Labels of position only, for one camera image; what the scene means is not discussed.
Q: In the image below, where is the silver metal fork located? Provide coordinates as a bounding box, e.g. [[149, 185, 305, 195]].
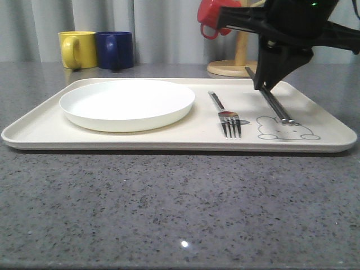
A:
[[208, 91, 241, 139]]

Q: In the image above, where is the yellow mug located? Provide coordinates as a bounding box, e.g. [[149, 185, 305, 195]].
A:
[[58, 31, 97, 70]]

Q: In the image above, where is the silver metal chopsticks pair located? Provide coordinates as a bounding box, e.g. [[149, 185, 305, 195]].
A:
[[259, 85, 295, 125]]

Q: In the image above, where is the red mug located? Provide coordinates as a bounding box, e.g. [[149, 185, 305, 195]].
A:
[[197, 0, 242, 40]]

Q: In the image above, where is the beige rabbit print tray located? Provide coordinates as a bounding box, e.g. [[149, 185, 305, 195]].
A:
[[1, 78, 357, 152]]

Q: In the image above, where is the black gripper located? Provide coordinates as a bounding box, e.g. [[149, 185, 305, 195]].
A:
[[216, 1, 359, 90]]

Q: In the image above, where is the dark blue mug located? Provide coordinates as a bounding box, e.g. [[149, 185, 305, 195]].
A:
[[94, 31, 134, 70]]

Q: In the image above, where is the white round plate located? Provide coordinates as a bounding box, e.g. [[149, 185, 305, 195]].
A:
[[59, 79, 195, 133]]

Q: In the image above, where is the wooden mug tree stand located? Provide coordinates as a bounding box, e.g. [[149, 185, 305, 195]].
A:
[[207, 1, 265, 77]]

